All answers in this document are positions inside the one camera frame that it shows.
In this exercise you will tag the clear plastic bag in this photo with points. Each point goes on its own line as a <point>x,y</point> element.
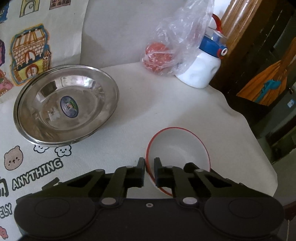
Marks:
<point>182,33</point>

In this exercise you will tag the woman orange dress painting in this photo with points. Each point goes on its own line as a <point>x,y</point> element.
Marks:
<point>269,84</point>

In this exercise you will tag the wooden door frame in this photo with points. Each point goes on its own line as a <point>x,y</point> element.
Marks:
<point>241,24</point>

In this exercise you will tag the red fruit in bag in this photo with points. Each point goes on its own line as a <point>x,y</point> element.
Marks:
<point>157,57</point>

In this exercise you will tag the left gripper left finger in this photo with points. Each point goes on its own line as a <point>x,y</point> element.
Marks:
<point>69,207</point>

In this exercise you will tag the white blue water bottle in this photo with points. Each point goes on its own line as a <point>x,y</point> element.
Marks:
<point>208,60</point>

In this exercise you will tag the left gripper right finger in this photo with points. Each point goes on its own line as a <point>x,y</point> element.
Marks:
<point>229,207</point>

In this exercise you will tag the houses drawing paper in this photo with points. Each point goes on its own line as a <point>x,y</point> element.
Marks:
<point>37,36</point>

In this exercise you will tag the grey appliance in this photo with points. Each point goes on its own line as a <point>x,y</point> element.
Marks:
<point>285,106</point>

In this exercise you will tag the white printed table mat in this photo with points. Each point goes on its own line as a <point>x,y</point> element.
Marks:
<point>147,104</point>

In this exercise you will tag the red-rimmed ceramic bowl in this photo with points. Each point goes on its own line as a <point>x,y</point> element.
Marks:
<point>176,146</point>

